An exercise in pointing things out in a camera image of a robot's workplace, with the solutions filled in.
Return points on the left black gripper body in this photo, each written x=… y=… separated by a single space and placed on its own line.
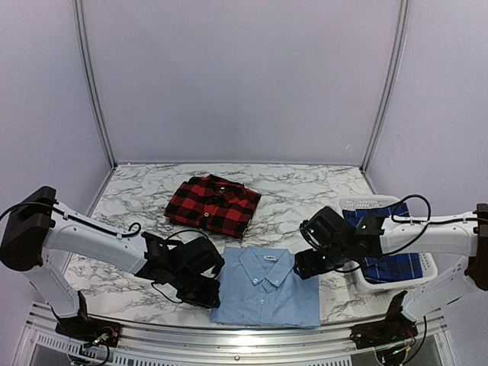
x=190 y=291

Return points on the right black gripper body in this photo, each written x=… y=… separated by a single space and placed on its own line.
x=335 y=257

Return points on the light blue long sleeve shirt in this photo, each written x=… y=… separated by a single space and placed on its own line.
x=258 y=287

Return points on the red black plaid shirt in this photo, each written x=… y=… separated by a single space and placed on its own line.
x=214 y=204

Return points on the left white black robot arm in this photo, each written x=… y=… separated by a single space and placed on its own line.
x=41 y=223

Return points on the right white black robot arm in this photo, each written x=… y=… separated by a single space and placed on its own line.
x=335 y=242

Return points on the blue plaid shirt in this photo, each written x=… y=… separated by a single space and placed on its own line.
x=395 y=268

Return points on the white plastic basket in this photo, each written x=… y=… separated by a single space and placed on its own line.
x=352 y=202

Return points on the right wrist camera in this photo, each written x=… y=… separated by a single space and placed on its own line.
x=303 y=228

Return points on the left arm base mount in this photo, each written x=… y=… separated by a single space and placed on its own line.
x=92 y=331

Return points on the aluminium front frame rail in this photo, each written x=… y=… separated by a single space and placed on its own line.
x=151 y=344

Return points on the right aluminium corner post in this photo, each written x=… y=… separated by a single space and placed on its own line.
x=391 y=77

